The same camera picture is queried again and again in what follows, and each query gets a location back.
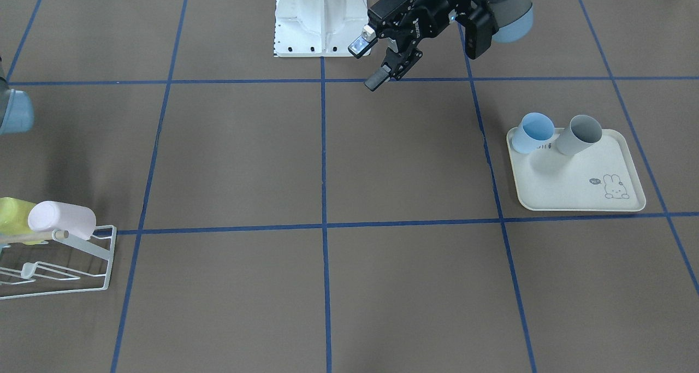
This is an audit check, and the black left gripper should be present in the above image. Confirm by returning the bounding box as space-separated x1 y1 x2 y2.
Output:
348 0 475 92

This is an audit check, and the grey cup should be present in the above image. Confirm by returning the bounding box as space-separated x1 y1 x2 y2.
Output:
554 115 603 156

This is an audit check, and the pink cup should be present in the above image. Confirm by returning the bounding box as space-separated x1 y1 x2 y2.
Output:
27 201 97 240

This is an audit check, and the yellow cup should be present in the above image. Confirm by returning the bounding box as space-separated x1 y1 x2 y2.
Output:
1 197 37 236

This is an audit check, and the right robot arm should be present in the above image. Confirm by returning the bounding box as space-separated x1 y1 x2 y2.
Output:
1 64 34 135

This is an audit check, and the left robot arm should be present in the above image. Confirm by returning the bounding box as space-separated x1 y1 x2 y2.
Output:
348 0 534 91

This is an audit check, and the blue cup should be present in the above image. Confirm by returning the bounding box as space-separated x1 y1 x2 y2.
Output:
510 112 555 154

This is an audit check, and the beige plastic tray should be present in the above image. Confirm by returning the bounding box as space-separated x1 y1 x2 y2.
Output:
506 128 647 212

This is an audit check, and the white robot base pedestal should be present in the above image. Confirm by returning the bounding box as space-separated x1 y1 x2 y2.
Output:
273 0 369 58

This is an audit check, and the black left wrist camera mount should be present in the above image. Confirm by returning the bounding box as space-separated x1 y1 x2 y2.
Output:
456 4 499 60

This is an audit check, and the white wire cup rack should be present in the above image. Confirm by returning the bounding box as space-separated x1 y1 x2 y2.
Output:
2 224 117 299

